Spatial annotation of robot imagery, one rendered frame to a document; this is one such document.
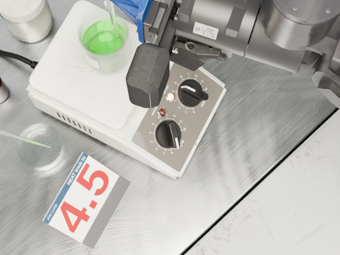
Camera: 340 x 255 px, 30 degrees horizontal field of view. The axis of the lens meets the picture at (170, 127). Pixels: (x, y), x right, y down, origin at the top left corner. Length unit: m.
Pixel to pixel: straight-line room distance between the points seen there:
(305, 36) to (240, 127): 0.33
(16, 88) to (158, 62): 0.34
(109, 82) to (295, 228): 0.28
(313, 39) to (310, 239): 0.35
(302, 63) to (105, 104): 0.25
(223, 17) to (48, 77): 0.26
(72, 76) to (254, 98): 0.23
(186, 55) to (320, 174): 0.29
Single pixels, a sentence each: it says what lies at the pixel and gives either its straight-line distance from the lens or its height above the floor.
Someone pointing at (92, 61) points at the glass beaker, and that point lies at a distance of 0.68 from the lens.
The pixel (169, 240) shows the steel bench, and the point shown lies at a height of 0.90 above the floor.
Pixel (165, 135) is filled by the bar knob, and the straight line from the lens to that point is 0.72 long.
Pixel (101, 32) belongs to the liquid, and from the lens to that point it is 0.68.
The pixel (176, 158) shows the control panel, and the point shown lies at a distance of 0.73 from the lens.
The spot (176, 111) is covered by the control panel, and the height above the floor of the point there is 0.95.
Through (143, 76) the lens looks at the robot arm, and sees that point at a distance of 0.50.
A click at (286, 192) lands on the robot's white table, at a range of 0.78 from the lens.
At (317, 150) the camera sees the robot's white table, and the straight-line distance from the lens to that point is 0.80.
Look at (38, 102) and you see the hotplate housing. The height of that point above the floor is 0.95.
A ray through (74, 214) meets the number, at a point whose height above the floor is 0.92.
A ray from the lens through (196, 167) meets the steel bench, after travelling 0.77.
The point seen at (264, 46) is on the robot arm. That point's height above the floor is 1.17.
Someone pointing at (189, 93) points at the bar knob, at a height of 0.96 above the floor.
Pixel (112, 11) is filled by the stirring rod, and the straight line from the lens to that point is 0.62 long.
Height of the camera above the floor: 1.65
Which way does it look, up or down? 75 degrees down
